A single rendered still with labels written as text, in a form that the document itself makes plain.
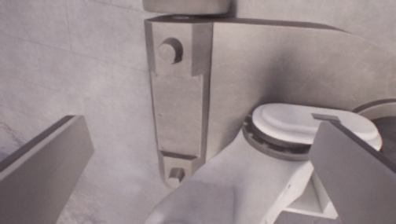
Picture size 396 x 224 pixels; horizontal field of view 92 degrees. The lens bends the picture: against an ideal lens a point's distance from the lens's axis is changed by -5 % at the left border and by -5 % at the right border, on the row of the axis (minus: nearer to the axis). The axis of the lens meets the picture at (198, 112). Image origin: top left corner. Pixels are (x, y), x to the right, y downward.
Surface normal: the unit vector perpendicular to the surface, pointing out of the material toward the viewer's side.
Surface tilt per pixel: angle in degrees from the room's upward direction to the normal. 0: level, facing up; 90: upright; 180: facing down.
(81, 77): 0
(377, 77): 0
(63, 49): 0
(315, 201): 90
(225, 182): 90
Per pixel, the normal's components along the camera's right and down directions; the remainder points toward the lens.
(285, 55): -0.21, 0.49
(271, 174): 0.02, -0.86
